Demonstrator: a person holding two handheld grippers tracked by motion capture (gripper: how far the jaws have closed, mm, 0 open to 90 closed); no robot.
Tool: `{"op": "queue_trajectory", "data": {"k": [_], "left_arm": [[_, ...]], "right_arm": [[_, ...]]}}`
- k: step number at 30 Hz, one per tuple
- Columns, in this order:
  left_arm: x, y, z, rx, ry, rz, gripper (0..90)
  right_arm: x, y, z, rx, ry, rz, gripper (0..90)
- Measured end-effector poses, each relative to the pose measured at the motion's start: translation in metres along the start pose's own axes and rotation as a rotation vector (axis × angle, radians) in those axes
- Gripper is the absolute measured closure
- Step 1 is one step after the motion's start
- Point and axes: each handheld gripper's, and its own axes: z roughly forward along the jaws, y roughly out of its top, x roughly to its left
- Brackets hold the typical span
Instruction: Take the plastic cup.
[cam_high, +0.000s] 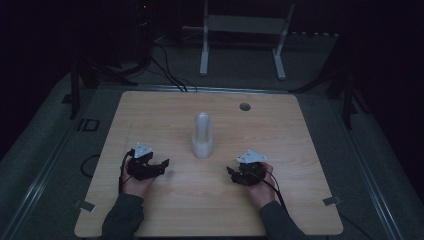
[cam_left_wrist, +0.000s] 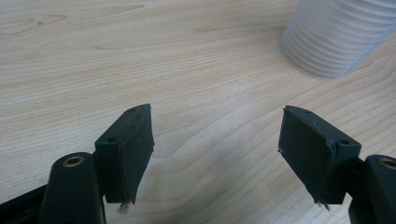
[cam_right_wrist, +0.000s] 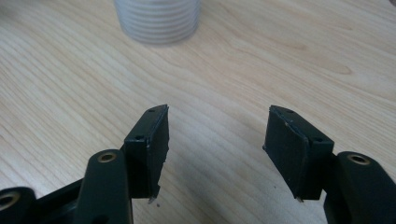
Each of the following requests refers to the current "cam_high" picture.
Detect person's right hand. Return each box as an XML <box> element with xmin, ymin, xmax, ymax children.
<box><xmin>245</xmin><ymin>162</ymin><xmax>278</xmax><ymax>210</ymax></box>

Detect dark equipment with red light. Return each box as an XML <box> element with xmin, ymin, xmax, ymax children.
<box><xmin>132</xmin><ymin>0</ymin><xmax>155</xmax><ymax>69</ymax></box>

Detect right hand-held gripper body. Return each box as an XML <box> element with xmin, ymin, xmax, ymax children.
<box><xmin>235</xmin><ymin>149</ymin><xmax>269</xmax><ymax>186</ymax></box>

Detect person's left hand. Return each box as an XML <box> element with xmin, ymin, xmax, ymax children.
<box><xmin>120</xmin><ymin>159</ymin><xmax>158</xmax><ymax>200</ymax></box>

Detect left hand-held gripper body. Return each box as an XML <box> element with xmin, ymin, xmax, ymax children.
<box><xmin>125</xmin><ymin>142</ymin><xmax>157</xmax><ymax>182</ymax></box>

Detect black cable loop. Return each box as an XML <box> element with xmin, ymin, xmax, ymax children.
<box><xmin>80</xmin><ymin>153</ymin><xmax>102</xmax><ymax>179</ymax></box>

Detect black tripod stand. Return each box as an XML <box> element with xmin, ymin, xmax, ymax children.
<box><xmin>60</xmin><ymin>54</ymin><xmax>138</xmax><ymax>121</ymax></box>
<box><xmin>289</xmin><ymin>33</ymin><xmax>372</xmax><ymax>132</ymax></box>

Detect white metal stand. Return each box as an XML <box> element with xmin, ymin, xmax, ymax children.
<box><xmin>198</xmin><ymin>0</ymin><xmax>297</xmax><ymax>82</ymax></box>

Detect grey tape strip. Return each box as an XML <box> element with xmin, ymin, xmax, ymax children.
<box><xmin>322</xmin><ymin>196</ymin><xmax>344</xmax><ymax>207</ymax></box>
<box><xmin>73</xmin><ymin>200</ymin><xmax>97</xmax><ymax>214</ymax></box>

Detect black floor cables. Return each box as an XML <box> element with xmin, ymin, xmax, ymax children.
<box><xmin>149</xmin><ymin>42</ymin><xmax>198</xmax><ymax>93</ymax></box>

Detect right hand-held gripper cable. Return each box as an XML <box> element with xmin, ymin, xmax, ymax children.
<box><xmin>254</xmin><ymin>166</ymin><xmax>288</xmax><ymax>212</ymax></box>

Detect left hand-held gripper cable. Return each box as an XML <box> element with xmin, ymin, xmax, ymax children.
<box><xmin>117</xmin><ymin>149</ymin><xmax>136</xmax><ymax>195</ymax></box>

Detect hand-held gripper cable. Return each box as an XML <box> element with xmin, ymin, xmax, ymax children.
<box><xmin>117</xmin><ymin>149</ymin><xmax>136</xmax><ymax>195</ymax></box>
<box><xmin>254</xmin><ymin>166</ymin><xmax>288</xmax><ymax>212</ymax></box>

